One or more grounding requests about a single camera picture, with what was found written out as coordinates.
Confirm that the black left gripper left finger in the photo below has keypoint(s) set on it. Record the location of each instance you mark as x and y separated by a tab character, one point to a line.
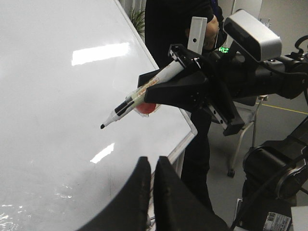
128	211

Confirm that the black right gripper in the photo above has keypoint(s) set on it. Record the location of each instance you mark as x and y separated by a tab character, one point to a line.
198	86

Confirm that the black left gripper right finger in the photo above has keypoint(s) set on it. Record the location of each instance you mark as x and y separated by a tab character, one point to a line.
176	208

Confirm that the red magnet taped to marker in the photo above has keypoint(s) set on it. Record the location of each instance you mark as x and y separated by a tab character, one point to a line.
144	109

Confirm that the white black whiteboard marker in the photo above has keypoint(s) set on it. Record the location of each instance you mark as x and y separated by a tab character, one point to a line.
137	96

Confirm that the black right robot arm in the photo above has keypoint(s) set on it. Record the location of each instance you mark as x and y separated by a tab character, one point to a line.
283	76

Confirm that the black robot base joint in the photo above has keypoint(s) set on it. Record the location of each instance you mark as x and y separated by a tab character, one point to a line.
275	172

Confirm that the green potted plant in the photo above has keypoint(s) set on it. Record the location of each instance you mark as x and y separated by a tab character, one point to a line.
138	21

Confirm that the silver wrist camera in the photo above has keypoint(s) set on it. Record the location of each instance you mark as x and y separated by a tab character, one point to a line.
252	36

